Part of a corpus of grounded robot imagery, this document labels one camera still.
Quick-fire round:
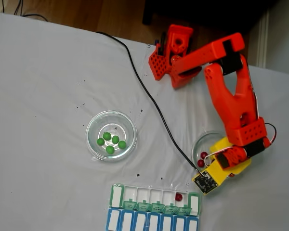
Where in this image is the camera board on yellow mount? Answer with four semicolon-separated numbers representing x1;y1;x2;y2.
192;160;230;195

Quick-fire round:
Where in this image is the white table cloth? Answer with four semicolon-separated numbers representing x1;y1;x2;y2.
0;12;289;231

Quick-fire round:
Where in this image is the black furniture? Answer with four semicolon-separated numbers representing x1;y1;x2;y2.
142;0;280;45

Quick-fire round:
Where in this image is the glass bowl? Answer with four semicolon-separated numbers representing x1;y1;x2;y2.
191;130;228;180
85;110;138;162

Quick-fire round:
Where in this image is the black floor cable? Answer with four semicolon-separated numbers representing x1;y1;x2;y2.
1;0;49;22

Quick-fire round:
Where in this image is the blue weekly pill organiser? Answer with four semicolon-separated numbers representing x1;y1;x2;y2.
106;208;199;231

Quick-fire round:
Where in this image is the white red servo wire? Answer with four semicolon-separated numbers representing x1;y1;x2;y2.
245;72;277;145

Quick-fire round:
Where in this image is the green weekly pill organiser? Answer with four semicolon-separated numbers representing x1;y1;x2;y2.
110;183;202;217

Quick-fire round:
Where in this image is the black camera cable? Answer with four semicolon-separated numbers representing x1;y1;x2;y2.
95;31;207;179

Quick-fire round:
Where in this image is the white gripper motor wire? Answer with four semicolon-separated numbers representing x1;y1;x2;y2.
205;149;232;167

